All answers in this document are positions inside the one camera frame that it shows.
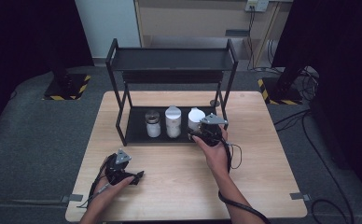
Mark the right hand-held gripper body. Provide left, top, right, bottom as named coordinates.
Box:
left=197, top=113, right=229, bottom=147

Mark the right hand-held gripper cable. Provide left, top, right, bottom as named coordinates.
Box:
left=217, top=141, right=272, bottom=224

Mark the left hand-held gripper cable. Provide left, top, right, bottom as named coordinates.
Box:
left=77, top=158, right=112, bottom=209

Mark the white wall socket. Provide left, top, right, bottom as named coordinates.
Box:
left=244, top=0, right=270, bottom=13

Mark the black socket cable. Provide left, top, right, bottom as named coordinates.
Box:
left=246, top=7, right=258, bottom=71

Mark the dark curtain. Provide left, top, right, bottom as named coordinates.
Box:
left=271, top=0, right=362, bottom=195
left=0, top=0, right=95, bottom=138

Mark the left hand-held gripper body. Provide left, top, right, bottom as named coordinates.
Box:
left=104, top=148, right=133, bottom=186

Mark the black floor cable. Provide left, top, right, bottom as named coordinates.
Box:
left=273, top=108, right=355, bottom=224

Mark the grey tape strip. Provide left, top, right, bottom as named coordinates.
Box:
left=61, top=193, right=84, bottom=203
left=289, top=192, right=312, bottom=202

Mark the white-lidded jar of yellowish powder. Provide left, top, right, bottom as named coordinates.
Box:
left=188, top=106, right=206, bottom=133

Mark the person's right hand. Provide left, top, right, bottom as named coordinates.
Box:
left=191, top=125, right=232, bottom=177

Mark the tangle of floor cables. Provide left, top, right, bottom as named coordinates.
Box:
left=294, top=65, right=321, bottom=102

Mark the black metal shelf rack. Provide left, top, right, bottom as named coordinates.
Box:
left=104, top=37, right=239, bottom=147

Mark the white-lidded jar of white powder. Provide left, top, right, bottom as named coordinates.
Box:
left=164, top=105, right=182, bottom=139

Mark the hand-held gripper cable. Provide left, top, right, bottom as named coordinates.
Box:
left=77, top=158, right=112, bottom=209
left=217, top=141, right=272, bottom=224

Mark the person's left hand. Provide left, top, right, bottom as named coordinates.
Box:
left=90, top=156, right=135, bottom=208

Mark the glass jar with silver lid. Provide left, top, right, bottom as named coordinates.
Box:
left=144, top=109, right=162, bottom=138

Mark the striped-edge black stand base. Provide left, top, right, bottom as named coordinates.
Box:
left=43, top=62, right=91, bottom=101
left=257, top=55, right=308, bottom=105

